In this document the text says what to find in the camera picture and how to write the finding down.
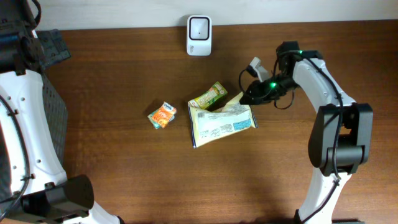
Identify green juice carton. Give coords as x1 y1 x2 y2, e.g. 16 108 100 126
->
188 82 228 110

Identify yellow snack bag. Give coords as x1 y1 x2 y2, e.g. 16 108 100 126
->
188 93 258 149

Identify orange tissue pack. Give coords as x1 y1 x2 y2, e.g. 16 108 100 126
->
151 102 177 128

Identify teal tissue pack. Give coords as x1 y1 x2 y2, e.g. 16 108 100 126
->
148 110 175 129

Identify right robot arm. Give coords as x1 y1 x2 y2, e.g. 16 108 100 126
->
240 41 373 223

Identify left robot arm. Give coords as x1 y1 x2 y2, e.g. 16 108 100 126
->
1 0 122 223

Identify white barcode scanner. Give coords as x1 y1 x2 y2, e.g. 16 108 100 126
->
187 15 212 56

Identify grey plastic mesh basket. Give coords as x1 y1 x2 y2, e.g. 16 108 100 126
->
42 75 68 164

